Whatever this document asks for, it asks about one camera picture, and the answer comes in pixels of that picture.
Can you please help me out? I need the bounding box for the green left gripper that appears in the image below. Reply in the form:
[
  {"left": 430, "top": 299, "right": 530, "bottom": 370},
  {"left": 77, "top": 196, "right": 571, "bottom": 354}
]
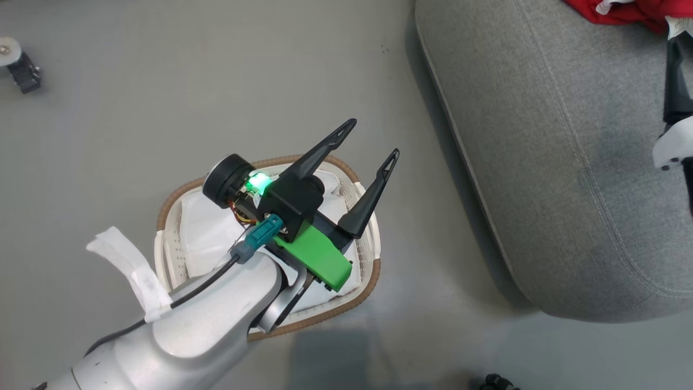
[{"left": 270, "top": 118, "right": 401, "bottom": 294}]

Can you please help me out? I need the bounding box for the white tape strip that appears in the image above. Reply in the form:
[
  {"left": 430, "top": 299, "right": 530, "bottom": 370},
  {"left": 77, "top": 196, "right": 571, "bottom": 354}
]
[{"left": 86, "top": 226, "right": 174, "bottom": 324}]

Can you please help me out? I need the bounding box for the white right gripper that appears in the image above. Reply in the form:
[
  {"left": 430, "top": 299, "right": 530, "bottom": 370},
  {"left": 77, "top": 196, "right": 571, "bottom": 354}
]
[{"left": 652, "top": 32, "right": 693, "bottom": 172}]

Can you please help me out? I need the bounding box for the teal left cable connector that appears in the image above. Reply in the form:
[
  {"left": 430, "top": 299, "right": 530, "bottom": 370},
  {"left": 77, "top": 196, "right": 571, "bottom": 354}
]
[{"left": 231, "top": 213, "right": 284, "bottom": 265}]

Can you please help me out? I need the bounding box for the white laundry basket brown rim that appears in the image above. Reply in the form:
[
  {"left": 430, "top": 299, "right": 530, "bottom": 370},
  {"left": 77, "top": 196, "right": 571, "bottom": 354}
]
[{"left": 154, "top": 154, "right": 382, "bottom": 342}]

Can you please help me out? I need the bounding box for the red sports jersey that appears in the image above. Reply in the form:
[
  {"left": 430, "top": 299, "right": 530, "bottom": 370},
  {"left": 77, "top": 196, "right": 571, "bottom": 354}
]
[{"left": 563, "top": 0, "right": 693, "bottom": 40}]

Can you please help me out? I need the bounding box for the white garment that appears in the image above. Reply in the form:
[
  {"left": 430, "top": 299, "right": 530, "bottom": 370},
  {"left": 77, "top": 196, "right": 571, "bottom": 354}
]
[{"left": 181, "top": 167, "right": 363, "bottom": 313}]

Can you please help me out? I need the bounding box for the grey fabric sofa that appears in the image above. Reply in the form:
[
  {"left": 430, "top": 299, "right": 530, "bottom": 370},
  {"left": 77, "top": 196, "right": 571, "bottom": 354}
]
[{"left": 414, "top": 0, "right": 693, "bottom": 324}]

